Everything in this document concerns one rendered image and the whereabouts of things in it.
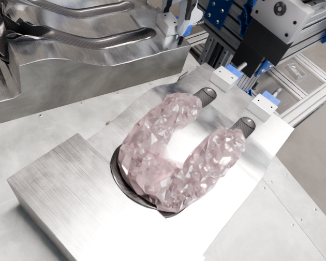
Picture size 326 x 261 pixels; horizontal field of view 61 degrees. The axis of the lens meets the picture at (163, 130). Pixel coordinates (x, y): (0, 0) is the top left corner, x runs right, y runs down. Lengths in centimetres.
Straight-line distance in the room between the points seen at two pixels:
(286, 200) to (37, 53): 55
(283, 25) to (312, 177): 124
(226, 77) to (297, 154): 133
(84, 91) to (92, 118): 6
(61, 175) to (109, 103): 26
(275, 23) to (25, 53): 60
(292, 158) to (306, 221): 125
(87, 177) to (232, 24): 80
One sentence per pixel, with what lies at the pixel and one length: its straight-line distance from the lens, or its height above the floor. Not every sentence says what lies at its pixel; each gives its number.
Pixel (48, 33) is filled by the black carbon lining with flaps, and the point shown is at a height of 92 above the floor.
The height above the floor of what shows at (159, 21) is 90.
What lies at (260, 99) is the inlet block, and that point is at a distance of 65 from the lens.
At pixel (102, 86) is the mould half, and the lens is 62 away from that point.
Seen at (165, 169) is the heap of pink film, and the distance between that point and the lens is 44.
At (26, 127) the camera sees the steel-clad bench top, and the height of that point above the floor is 80.
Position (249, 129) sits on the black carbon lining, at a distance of 62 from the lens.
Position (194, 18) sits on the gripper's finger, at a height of 94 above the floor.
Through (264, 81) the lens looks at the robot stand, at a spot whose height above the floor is 21.
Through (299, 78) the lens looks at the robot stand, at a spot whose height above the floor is 22.
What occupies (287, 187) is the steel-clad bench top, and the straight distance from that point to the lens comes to 66.
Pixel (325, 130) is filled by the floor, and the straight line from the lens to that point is 221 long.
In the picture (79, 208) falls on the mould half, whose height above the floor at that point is 91.
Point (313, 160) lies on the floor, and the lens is 197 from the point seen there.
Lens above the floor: 128
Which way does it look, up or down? 53 degrees down
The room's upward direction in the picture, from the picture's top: 21 degrees clockwise
